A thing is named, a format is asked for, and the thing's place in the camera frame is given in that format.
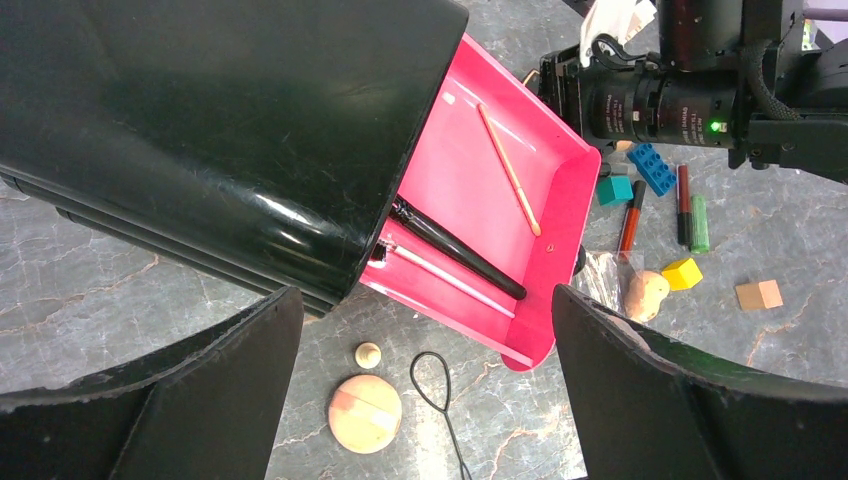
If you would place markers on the black makeup organizer box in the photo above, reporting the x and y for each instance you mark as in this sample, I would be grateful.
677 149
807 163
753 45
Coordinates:
262 142

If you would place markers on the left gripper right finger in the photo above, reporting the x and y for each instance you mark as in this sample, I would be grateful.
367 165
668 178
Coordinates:
647 406

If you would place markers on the small cream knob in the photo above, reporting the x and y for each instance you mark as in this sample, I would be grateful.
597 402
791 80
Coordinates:
367 355

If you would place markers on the small teal cube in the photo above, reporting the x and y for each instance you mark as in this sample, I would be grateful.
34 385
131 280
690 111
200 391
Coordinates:
614 190

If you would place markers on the brown wooden cube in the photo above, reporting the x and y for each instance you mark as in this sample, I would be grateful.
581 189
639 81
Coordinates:
759 295

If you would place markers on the black wire loop tool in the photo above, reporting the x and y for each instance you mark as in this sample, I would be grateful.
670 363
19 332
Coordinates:
443 407

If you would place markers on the clear plastic bag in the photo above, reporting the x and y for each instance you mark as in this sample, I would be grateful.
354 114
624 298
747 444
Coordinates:
606 276

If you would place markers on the dark brown lipstick pen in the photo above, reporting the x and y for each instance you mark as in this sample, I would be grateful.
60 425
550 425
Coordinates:
684 209

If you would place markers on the blue lego brick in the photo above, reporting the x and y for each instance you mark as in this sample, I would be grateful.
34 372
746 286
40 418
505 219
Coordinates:
657 174

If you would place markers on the yellow cube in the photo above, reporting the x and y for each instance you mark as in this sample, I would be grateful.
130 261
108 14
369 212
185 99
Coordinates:
682 274

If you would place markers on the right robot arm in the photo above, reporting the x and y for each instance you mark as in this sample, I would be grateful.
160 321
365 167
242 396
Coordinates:
727 74

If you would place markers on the round wooden disc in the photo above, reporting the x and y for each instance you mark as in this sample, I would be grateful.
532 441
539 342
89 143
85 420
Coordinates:
365 414

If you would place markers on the beige makeup sponge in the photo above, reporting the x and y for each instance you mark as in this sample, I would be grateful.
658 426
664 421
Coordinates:
646 291

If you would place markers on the red lip pencil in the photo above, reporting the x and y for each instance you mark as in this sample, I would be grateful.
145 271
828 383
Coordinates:
631 221

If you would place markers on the orange thin stick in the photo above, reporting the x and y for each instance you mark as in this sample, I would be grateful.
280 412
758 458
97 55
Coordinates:
508 168

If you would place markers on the green tube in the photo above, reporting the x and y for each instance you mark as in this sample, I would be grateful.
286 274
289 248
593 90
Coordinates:
700 232

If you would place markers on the black makeup brush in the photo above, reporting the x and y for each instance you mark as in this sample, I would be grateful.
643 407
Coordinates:
438 237

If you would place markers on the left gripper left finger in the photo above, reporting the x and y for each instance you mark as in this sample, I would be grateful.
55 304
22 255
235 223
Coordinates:
205 407

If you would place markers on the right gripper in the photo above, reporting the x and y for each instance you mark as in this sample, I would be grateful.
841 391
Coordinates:
614 98

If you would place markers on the pink top drawer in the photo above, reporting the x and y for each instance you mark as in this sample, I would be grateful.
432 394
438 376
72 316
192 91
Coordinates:
455 177

